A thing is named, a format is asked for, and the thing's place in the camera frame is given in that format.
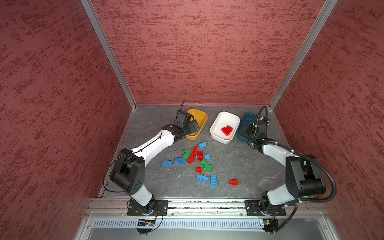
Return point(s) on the green lego pile left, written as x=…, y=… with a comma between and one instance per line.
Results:
x=186, y=154

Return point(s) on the right aluminium corner post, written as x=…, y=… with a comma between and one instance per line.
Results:
x=318, y=24

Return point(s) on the yellow plastic bin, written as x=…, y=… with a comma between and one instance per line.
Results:
x=201, y=118

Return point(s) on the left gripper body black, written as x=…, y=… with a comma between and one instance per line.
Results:
x=190, y=128

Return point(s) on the white plastic bin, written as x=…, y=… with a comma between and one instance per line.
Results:
x=223, y=120

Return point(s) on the left aluminium corner post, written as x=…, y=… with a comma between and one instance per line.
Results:
x=97, y=26

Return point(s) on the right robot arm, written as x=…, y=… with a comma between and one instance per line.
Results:
x=302, y=178

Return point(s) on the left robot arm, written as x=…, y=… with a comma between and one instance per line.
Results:
x=128, y=171

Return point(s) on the red lego pile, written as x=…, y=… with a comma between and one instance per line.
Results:
x=191, y=160
x=224, y=132

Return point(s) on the dark teal plastic bin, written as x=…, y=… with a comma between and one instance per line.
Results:
x=248, y=118

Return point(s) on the green lego small lower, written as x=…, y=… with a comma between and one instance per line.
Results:
x=203, y=162

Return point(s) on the aluminium corner post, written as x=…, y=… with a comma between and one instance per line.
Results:
x=318, y=24
x=97, y=26

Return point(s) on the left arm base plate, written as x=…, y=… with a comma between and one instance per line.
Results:
x=154, y=208

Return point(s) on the green lego square lower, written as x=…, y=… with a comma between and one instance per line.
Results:
x=208, y=168

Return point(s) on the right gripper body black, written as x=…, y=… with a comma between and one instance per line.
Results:
x=253, y=134

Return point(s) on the blue sloped lego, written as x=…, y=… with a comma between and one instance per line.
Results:
x=202, y=146

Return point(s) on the aluminium front rail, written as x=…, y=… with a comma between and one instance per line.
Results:
x=118, y=207

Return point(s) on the red lego pile bottom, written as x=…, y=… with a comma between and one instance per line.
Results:
x=191, y=160

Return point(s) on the red lego diagonal centre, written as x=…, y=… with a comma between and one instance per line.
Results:
x=195, y=151

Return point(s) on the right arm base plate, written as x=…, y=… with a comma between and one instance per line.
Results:
x=260, y=208

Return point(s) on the red lego top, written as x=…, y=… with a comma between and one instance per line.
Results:
x=229, y=130

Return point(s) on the red lego centre right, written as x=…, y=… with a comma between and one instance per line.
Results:
x=200, y=156

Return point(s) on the red sloped lego front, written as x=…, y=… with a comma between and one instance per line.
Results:
x=234, y=182

